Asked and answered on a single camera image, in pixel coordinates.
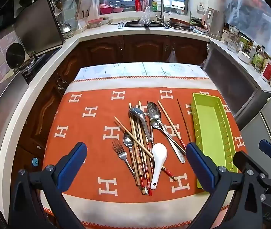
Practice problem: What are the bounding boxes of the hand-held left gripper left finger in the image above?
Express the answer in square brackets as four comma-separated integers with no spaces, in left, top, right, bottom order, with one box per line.
[9,142,88,229]

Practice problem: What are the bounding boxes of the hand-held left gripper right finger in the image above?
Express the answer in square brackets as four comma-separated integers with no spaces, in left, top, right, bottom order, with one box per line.
[185,142,263,229]

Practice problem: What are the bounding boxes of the green plastic utensil tray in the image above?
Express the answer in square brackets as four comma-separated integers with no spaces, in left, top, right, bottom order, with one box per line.
[191,93,238,189]

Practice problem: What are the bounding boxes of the white ceramic spoon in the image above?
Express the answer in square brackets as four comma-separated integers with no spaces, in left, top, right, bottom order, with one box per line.
[150,143,168,190]

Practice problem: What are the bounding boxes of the steel fork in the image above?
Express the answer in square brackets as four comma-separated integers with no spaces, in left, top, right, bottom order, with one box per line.
[112,140,136,178]

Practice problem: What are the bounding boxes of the dark brown chopstick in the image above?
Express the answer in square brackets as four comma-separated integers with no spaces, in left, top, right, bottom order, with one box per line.
[177,98,192,143]

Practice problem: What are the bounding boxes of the small steel spoon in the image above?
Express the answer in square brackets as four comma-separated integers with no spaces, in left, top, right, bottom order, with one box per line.
[123,131,138,172]
[150,119,177,148]

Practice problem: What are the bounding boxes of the plain bamboo chopstick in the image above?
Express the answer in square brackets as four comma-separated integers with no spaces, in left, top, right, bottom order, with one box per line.
[129,102,141,186]

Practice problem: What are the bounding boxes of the large steel spoon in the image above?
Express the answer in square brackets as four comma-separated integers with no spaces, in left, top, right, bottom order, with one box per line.
[147,102,186,164]

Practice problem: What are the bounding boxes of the deep steel soup spoon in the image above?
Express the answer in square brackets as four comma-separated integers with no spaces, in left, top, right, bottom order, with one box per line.
[129,108,153,148]

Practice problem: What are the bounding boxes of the orange patterned blanket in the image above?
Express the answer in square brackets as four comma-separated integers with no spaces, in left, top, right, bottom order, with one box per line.
[41,76,248,228]

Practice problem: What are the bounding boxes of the grey refrigerator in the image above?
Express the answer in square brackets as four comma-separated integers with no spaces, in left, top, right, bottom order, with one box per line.
[239,62,271,182]

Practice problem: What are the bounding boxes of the steel kitchen appliance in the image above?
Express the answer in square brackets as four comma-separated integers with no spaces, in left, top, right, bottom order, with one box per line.
[202,40,271,129]

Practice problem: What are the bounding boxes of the red label jar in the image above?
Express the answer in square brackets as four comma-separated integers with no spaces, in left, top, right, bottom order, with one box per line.
[261,58,271,83]

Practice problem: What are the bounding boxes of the low steel side panel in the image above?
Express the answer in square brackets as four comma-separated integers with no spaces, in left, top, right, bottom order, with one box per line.
[0,74,31,165]

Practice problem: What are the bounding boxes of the clear bottle green label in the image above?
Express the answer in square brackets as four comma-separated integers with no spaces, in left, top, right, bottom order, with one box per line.
[253,46,266,72]

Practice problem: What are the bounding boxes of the white bowl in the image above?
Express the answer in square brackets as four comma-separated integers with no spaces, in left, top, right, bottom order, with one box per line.
[238,50,253,64]

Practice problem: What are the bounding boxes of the white plastic bottle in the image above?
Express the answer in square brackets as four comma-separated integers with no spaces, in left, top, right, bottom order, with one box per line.
[248,42,257,60]

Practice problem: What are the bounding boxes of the light floral tablecloth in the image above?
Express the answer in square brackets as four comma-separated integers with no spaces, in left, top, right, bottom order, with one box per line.
[75,62,210,81]

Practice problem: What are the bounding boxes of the black gas stove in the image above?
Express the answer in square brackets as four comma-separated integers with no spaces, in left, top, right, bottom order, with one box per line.
[18,46,62,84]

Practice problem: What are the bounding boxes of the hanging plastic bag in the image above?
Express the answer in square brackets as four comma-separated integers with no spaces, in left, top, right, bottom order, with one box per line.
[166,50,177,64]

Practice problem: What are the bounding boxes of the glass jars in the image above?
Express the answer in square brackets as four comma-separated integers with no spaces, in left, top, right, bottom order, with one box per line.
[226,25,241,53]

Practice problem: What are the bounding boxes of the round black lid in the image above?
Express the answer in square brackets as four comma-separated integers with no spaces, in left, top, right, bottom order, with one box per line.
[6,43,26,65]

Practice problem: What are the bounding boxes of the wooden kitchen cabinets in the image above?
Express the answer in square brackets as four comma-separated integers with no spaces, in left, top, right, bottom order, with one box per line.
[11,35,208,172]

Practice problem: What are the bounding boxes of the steel electric kettle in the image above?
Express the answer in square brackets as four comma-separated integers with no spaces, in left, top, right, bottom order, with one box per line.
[202,8,225,41]

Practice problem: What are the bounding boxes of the small steel teapot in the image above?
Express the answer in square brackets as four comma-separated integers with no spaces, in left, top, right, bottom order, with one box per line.
[60,21,72,32]

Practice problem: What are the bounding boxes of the large clear plastic bag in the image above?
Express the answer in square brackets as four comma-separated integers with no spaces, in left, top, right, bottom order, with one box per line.
[224,0,271,60]

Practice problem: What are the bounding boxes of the pink lidded food container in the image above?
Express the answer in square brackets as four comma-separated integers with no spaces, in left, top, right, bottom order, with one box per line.
[88,18,103,28]

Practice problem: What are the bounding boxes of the large steel splash panel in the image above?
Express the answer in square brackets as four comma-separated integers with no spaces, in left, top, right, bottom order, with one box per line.
[14,0,65,53]

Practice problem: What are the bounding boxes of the brown frying pan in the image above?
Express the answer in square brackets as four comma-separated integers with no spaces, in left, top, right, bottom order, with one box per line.
[169,17,192,28]

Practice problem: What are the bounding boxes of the kitchen sink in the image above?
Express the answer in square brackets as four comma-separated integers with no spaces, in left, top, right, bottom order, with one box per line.
[119,20,167,29]

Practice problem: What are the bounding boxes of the pink colander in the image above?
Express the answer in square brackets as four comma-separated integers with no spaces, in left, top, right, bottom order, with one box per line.
[99,4,114,15]

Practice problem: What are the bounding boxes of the wooden cutting board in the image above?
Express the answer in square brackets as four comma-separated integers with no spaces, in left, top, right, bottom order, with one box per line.
[75,0,93,21]

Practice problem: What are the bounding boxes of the steel kitchen faucet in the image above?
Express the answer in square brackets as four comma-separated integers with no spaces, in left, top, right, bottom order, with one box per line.
[152,0,166,23]

